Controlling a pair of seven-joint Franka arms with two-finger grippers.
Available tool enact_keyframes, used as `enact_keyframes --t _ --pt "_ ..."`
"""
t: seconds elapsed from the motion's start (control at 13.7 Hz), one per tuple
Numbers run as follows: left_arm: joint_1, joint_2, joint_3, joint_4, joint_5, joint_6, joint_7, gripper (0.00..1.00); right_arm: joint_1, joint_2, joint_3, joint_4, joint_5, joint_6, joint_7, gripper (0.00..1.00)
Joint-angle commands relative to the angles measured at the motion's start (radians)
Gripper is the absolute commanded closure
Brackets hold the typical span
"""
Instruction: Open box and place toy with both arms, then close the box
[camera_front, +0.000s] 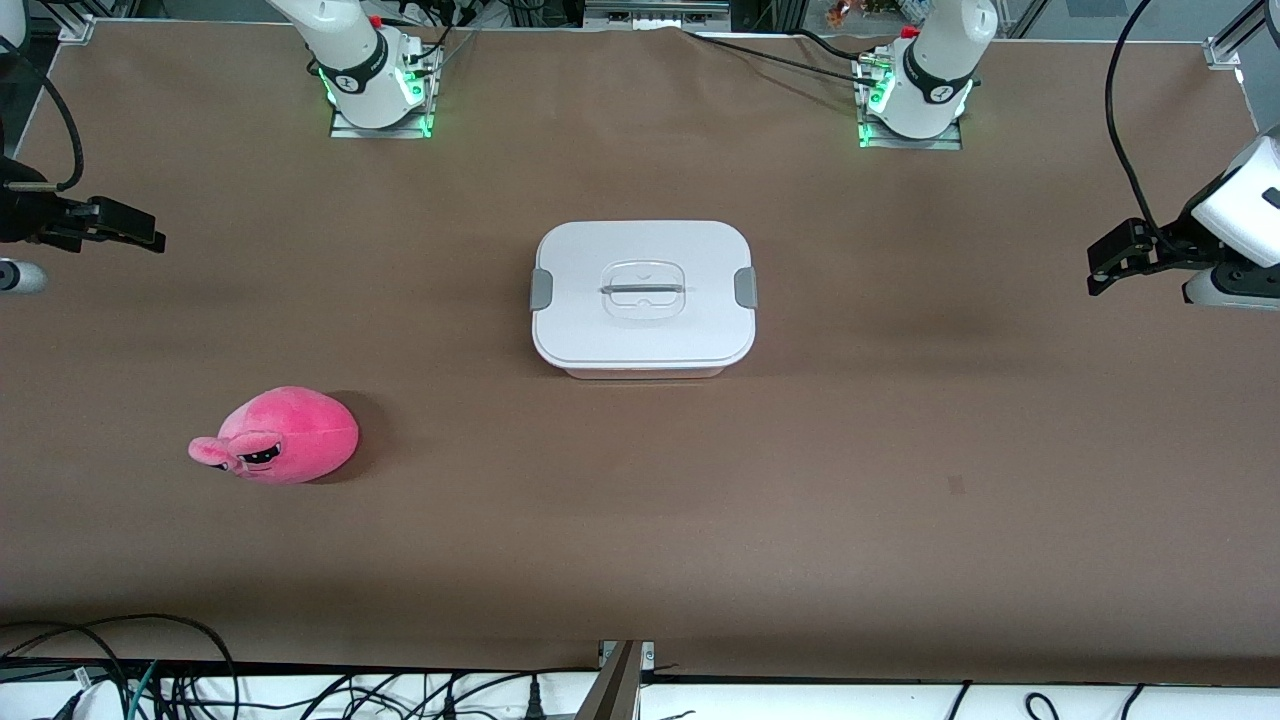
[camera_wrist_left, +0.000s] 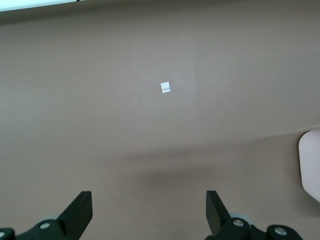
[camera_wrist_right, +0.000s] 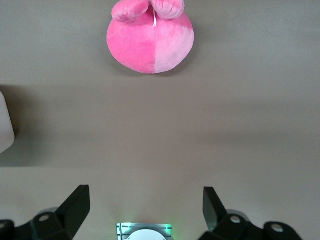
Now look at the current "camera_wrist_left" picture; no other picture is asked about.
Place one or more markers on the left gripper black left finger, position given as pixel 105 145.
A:
pixel 72 217

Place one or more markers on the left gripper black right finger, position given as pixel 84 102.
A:
pixel 217 217

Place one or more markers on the white box lid grey latches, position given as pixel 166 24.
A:
pixel 311 165

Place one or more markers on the brown table cover sheet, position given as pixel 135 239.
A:
pixel 100 125

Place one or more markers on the white table frame ledge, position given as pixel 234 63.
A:
pixel 25 5

